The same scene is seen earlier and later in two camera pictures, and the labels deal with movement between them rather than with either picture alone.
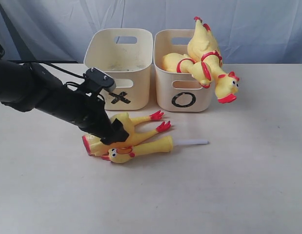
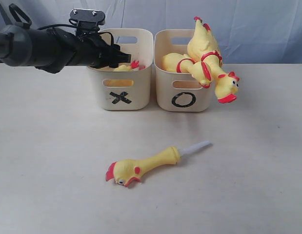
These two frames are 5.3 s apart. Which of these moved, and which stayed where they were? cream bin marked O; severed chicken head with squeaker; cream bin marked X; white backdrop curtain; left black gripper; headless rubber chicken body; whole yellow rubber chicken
Moved: left black gripper; severed chicken head with squeaker; headless rubber chicken body
Stayed: cream bin marked O; whole yellow rubber chicken; white backdrop curtain; cream bin marked X
